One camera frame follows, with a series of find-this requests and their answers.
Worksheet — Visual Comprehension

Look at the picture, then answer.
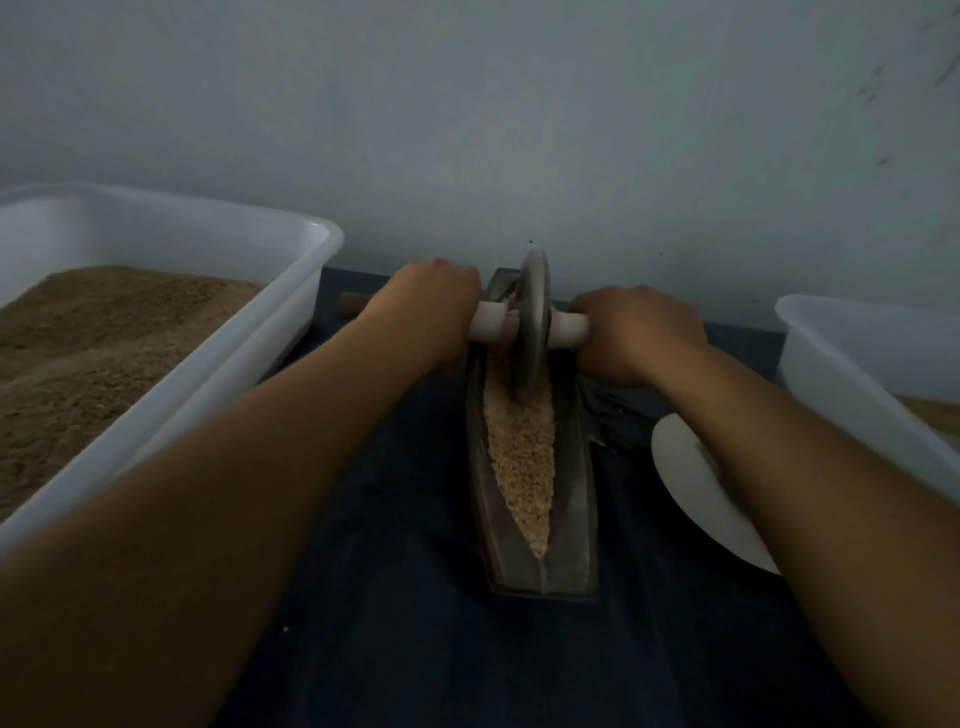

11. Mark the dark blue table cloth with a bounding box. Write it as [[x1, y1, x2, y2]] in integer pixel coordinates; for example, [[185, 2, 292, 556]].
[[217, 267, 879, 728]]

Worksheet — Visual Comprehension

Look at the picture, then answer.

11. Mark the person's right hand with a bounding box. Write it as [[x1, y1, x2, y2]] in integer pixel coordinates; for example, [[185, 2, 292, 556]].
[[570, 285, 710, 390]]

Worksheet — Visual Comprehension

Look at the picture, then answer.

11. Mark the person's left hand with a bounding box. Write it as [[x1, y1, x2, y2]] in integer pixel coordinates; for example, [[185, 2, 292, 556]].
[[360, 259, 485, 369]]

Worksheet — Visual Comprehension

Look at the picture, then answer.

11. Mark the person's right forearm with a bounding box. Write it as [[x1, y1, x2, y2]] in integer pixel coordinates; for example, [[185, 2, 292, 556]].
[[642, 342, 960, 728]]

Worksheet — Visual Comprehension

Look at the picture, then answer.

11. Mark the white plastic tub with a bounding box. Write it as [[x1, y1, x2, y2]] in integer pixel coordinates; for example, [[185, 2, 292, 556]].
[[0, 183, 345, 549], [774, 294, 960, 504]]

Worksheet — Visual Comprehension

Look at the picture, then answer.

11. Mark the boat-shaped metal grinding trough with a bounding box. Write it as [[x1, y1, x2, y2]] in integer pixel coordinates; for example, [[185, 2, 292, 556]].
[[466, 268, 600, 599]]

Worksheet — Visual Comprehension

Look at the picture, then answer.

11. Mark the large brown grain heap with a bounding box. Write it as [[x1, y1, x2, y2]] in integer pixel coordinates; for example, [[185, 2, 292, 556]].
[[897, 394, 960, 449], [0, 265, 266, 519]]

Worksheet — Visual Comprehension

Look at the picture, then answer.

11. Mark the white round plate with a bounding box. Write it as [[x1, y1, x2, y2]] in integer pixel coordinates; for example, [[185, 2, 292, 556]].
[[651, 412, 782, 576]]

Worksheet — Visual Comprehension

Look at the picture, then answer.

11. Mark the metal grinding wheel with handle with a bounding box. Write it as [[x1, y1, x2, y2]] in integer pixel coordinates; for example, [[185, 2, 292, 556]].
[[339, 249, 593, 402]]

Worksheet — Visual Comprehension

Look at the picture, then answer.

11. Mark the person's left forearm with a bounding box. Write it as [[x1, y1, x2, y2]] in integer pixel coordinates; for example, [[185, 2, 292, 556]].
[[0, 315, 452, 728]]

